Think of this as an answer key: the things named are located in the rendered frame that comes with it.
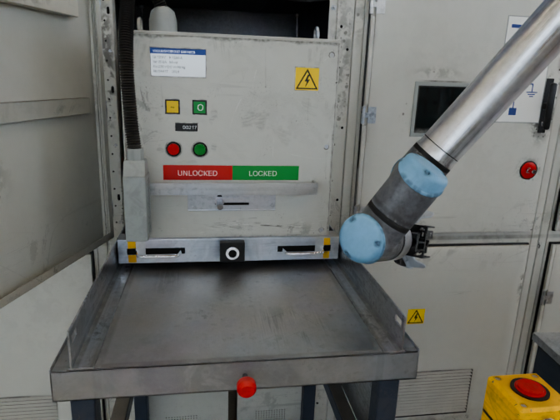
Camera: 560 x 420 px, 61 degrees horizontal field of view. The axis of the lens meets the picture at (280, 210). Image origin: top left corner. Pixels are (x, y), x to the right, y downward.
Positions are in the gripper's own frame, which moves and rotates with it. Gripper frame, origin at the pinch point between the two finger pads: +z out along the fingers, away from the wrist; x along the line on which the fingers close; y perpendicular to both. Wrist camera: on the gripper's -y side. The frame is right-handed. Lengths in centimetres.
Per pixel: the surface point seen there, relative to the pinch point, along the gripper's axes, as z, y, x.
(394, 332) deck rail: -31.8, 9.7, -15.9
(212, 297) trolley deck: -39, -29, -18
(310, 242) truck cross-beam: -13.0, -21.5, -5.1
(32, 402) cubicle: -35, -99, -69
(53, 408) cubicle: -30, -95, -71
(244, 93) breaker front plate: -32, -33, 27
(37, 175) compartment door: -59, -68, 2
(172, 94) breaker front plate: -43, -45, 25
